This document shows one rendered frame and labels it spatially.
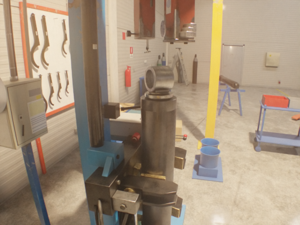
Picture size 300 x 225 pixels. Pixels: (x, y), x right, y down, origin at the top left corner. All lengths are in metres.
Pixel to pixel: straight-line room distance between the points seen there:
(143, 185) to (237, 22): 11.30
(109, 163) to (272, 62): 11.44
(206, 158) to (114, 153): 2.01
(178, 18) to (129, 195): 0.91
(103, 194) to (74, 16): 1.02
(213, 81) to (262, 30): 8.80
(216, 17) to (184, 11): 2.72
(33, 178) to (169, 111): 1.11
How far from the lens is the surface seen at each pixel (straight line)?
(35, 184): 1.75
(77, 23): 1.35
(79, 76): 1.34
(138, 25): 1.34
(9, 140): 1.46
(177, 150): 1.64
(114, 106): 1.39
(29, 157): 1.64
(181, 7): 1.01
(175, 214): 1.85
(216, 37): 3.69
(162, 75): 1.15
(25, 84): 1.45
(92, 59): 1.17
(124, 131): 1.71
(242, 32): 12.06
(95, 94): 1.19
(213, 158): 3.05
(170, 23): 1.02
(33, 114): 1.51
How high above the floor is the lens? 1.73
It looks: 17 degrees down
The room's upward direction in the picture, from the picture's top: straight up
